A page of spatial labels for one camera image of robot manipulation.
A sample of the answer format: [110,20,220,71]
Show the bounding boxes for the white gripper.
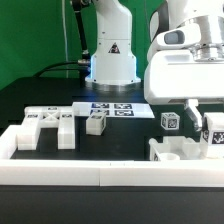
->
[144,50,224,132]

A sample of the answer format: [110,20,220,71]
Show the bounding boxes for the white chair seat part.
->
[149,136,201,161]

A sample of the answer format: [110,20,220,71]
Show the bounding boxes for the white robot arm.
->
[71,0,224,131]

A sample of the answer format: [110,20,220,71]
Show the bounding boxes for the white chair back part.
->
[17,106,76,150]

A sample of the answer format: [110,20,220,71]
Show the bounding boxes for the small white tagged cube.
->
[161,112,180,130]

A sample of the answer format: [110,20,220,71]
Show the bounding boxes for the white base tag sheet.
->
[72,102,154,119]

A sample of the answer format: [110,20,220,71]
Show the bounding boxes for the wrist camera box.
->
[146,27,201,64]

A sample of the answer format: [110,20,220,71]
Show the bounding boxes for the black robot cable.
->
[32,9,92,78]

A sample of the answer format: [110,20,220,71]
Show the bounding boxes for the white obstacle fence wall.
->
[0,125,224,187]

